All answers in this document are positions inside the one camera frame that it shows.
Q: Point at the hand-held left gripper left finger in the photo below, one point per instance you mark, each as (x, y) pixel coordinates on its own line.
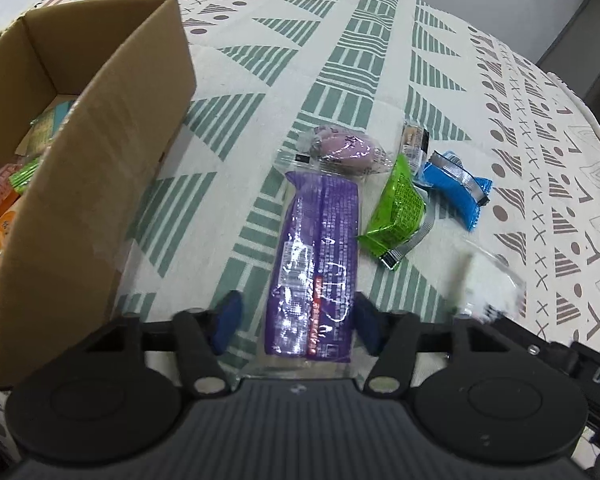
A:
(227, 322)

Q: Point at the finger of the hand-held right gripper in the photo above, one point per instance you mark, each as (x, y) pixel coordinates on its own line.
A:
(525, 337)

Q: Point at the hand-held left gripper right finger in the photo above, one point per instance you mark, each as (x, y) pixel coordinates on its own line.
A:
(367, 327)

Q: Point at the black white snack packet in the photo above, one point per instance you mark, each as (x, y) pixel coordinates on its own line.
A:
(490, 280)

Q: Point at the purple bread packet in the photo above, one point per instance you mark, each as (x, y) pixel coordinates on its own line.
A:
(315, 270)

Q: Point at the lime green snack packet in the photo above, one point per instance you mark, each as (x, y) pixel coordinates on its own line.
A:
(397, 205)

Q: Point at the blue snack packet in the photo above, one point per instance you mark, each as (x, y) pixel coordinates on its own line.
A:
(452, 180)

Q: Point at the purple pastry packet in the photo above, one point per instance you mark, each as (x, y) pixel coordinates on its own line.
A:
(345, 150)

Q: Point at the brown cardboard box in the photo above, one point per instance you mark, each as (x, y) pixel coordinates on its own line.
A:
(80, 210)

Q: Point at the small brown snack packet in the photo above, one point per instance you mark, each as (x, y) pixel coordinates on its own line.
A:
(412, 140)

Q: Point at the yellow biscuit packet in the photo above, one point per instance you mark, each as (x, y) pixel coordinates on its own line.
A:
(0, 242)

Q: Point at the green orange snack packet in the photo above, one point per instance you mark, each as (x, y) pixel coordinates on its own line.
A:
(45, 126)

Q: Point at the white bed sheet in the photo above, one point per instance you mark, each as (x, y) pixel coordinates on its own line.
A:
(0, 15)

